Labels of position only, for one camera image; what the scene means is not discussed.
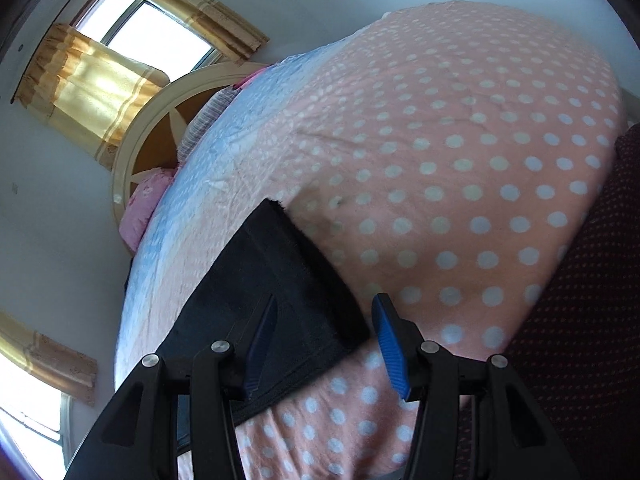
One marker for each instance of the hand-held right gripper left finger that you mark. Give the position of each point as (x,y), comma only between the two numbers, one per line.
(260,355)

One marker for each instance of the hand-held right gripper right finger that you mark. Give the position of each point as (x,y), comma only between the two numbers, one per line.
(392,355)

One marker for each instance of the black pants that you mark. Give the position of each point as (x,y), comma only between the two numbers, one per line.
(280,280)

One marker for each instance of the person's maroon dotted clothing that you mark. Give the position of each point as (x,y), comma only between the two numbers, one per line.
(575,310)

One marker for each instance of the pink pillow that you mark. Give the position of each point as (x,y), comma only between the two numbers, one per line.
(145,205)

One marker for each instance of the long yellow curtain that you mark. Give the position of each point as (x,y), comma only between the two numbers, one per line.
(45,355)

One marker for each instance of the polka-dot bed sheet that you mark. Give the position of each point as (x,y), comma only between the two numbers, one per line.
(425,135)

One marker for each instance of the striped pillow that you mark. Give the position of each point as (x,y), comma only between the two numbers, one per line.
(207,117)

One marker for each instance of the cream wooden headboard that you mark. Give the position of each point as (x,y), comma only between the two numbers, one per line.
(150,130)

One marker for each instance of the wide yellow curtain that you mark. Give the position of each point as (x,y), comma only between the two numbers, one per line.
(95,90)

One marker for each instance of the window behind headboard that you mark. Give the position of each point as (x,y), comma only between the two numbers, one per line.
(160,30)

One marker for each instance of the narrow yellow curtain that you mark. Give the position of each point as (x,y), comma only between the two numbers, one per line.
(200,5)

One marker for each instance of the side wall window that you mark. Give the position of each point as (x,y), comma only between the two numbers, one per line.
(35,425)

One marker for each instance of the white wall switch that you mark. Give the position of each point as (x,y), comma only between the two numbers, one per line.
(15,188)

